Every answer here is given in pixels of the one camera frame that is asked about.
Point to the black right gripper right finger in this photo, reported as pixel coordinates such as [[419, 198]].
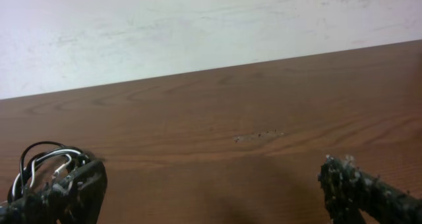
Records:
[[348, 191]]

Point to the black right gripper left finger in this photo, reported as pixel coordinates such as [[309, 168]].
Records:
[[76, 198]]

